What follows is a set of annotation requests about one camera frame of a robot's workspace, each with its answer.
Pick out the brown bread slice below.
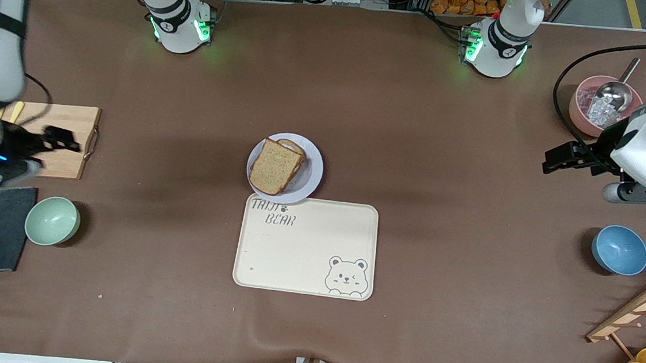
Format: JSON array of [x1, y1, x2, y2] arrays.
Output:
[[247, 138, 305, 198], [274, 137, 309, 164]]

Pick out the pale blue round plate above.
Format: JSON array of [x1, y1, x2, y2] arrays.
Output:
[[243, 129, 326, 207]]

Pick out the wooden cutting board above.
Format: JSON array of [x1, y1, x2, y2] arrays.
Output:
[[0, 98, 103, 182]]

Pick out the clear ice cubes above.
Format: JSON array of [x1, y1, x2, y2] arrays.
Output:
[[574, 87, 630, 132]]

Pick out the pink bowl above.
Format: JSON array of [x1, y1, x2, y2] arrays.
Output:
[[566, 73, 646, 142]]

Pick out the metal scoop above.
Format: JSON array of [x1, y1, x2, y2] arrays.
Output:
[[588, 54, 642, 116]]

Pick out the mint green bowl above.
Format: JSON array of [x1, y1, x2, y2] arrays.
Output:
[[23, 194, 83, 249]]

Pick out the blue bowl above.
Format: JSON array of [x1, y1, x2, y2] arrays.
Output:
[[589, 223, 646, 277]]

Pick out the dark grey cloth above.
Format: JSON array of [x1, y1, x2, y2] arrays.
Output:
[[0, 184, 38, 276]]

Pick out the wooden dish rack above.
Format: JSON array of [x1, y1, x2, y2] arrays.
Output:
[[584, 264, 646, 363]]

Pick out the orange snack bags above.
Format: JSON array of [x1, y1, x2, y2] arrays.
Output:
[[429, 0, 512, 20]]

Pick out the cream bear print tray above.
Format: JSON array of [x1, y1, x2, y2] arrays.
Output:
[[231, 192, 381, 302]]

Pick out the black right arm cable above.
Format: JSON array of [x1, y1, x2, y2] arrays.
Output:
[[20, 73, 56, 124]]

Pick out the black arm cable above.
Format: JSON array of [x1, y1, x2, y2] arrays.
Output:
[[20, 73, 56, 124], [548, 35, 646, 153]]

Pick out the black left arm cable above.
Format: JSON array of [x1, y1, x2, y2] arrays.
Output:
[[548, 35, 646, 153]]

